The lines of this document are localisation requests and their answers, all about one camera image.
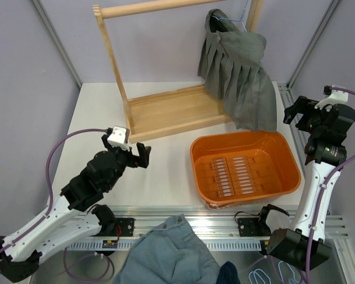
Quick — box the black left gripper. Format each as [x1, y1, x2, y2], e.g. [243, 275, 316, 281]
[103, 135, 151, 191]

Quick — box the grey pleated skirt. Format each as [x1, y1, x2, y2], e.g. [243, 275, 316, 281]
[198, 9, 277, 132]

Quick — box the light denim jacket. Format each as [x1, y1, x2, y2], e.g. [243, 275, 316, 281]
[113, 214, 220, 283]

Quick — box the light blue grey-skirt hanger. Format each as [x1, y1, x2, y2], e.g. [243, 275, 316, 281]
[211, 0, 250, 32]

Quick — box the dark blue denim garment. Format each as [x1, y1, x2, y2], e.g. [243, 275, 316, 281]
[216, 261, 240, 284]

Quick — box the light blue skirt hanger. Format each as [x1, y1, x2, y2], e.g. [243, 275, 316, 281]
[247, 261, 306, 284]

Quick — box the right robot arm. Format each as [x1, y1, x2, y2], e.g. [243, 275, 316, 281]
[256, 96, 355, 273]

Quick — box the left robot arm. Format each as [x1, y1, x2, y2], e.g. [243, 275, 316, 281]
[0, 143, 151, 283]

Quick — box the wooden clothes rack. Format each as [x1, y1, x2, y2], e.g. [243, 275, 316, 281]
[92, 0, 265, 144]

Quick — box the orange plastic basket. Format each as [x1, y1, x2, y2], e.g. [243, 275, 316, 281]
[190, 131, 301, 209]

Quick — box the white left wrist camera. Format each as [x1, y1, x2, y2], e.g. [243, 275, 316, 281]
[102, 125, 131, 151]

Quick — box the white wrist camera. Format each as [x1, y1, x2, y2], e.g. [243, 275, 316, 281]
[314, 85, 348, 110]
[102, 125, 131, 151]

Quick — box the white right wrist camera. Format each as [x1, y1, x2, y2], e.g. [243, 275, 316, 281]
[314, 85, 348, 110]

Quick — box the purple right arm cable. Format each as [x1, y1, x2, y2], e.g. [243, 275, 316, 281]
[306, 86, 355, 284]

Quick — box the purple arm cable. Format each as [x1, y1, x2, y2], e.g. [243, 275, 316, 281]
[306, 86, 355, 284]
[0, 128, 109, 273]

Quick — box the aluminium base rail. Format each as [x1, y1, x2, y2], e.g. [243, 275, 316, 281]
[32, 205, 348, 252]

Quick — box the aluminium corner post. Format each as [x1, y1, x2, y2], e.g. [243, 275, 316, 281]
[29, 0, 83, 89]
[286, 0, 343, 91]

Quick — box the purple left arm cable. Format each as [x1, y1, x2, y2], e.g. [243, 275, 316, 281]
[0, 128, 109, 273]

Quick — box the left aluminium corner post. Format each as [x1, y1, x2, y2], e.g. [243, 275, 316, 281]
[29, 0, 83, 89]

